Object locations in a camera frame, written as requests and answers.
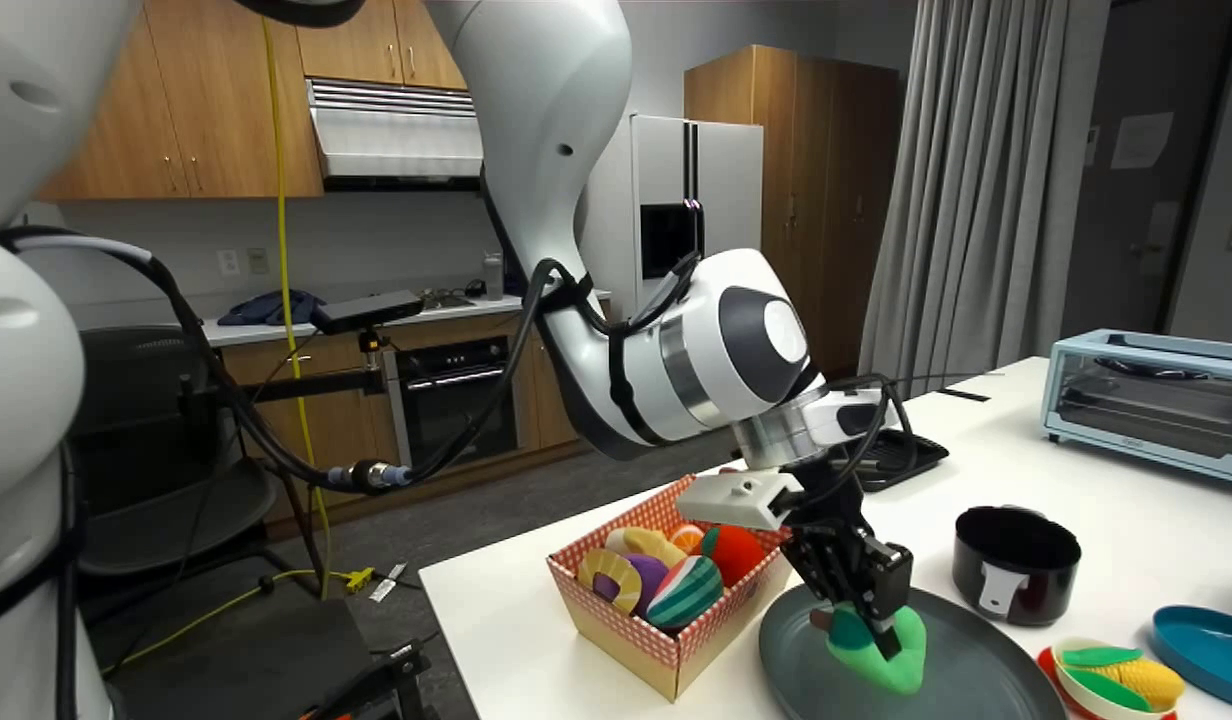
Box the black office chair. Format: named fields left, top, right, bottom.
left=66, top=324, right=381, bottom=720

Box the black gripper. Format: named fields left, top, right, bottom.
left=778, top=458, right=913, bottom=658

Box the yellow plush banana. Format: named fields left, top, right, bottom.
left=603, top=524, right=688, bottom=566

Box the grey curtain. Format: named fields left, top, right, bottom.
left=855, top=0, right=1068, bottom=397

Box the plush corn in bowl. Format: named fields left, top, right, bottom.
left=1035, top=639, right=1182, bottom=720

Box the red plush tomato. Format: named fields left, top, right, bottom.
left=701, top=524, right=771, bottom=585

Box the orange checkered paper basket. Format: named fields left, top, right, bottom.
left=548, top=481, right=786, bottom=698

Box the dark grey round plate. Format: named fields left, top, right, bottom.
left=761, top=588, right=1068, bottom=720

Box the light blue toaster oven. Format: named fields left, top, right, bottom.
left=1038, top=327, right=1232, bottom=483

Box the green plush pear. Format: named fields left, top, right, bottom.
left=808, top=602, right=928, bottom=695

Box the white refrigerator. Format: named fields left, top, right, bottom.
left=578, top=113, right=763, bottom=315

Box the yellow hanging cable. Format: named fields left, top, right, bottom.
left=108, top=15, right=381, bottom=672

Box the black built-in oven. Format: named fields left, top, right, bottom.
left=395, top=336, right=514, bottom=476

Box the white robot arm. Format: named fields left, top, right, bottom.
left=0, top=0, right=928, bottom=720

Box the black round cake tin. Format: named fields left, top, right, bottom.
left=950, top=505, right=1083, bottom=626

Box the purple yellow plush ring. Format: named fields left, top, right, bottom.
left=571, top=546, right=671, bottom=620

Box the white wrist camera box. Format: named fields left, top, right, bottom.
left=674, top=467, right=798, bottom=530

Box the plush watermelon slice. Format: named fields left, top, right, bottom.
left=642, top=557, right=723, bottom=630

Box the black square tray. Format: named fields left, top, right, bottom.
left=855, top=426, right=948, bottom=492

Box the silver range hood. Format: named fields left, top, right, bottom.
left=303, top=79, right=483, bottom=188

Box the plush orange slice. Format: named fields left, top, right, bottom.
left=667, top=524, right=704, bottom=557

